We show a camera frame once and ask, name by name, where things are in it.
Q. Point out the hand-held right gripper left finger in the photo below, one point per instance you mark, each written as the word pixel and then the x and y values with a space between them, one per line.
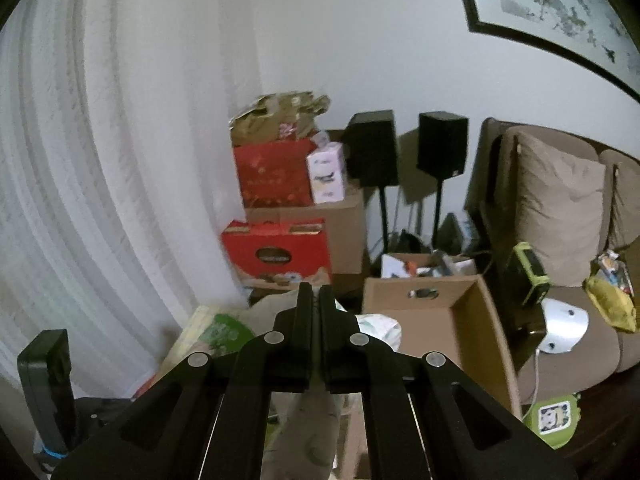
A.
pixel 295 350

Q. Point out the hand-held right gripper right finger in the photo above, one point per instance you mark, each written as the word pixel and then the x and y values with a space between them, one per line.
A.
pixel 335 355

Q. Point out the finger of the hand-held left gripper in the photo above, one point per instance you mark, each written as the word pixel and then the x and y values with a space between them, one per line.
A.
pixel 42 390

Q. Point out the green tin can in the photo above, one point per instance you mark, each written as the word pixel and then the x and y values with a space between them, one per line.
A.
pixel 225 332

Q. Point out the red gift box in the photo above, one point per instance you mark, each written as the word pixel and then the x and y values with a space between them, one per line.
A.
pixel 275 250
pixel 272 172

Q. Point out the large brown cardboard box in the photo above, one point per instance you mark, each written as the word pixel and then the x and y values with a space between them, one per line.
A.
pixel 345 230

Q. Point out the small open box with clutter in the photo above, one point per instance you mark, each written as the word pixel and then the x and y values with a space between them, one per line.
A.
pixel 430 262

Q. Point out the red gift box on top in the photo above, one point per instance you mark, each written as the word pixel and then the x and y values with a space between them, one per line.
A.
pixel 272 172

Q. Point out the small pink white box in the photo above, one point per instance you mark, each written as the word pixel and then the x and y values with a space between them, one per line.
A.
pixel 326 172

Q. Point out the green black radio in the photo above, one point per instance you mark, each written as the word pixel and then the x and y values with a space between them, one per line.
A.
pixel 527 272

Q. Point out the black speaker on stand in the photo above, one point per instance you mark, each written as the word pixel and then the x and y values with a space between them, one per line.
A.
pixel 442 142
pixel 372 147

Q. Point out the white curtain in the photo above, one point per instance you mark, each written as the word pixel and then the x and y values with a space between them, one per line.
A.
pixel 100 185

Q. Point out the green lunch box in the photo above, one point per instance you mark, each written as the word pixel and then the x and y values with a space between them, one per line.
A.
pixel 552 420

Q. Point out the white curved lamp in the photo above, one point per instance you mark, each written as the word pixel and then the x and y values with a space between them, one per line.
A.
pixel 562 325

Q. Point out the brown sofa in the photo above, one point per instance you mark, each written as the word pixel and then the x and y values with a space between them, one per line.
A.
pixel 565 370

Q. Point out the torn brown paper bag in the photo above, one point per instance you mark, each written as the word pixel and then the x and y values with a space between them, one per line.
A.
pixel 272 115

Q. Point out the large beige sofa cushion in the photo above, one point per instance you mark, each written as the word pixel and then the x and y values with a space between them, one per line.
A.
pixel 560 210

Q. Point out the yellow bag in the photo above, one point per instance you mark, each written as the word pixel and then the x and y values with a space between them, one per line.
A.
pixel 612 305

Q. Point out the colourful snack packet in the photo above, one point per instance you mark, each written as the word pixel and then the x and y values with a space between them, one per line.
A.
pixel 615 265

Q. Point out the small beige sofa cushion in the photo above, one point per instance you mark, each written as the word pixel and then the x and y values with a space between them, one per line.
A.
pixel 627 205

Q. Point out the framed ink painting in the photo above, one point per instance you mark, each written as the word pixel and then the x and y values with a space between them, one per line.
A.
pixel 550 0

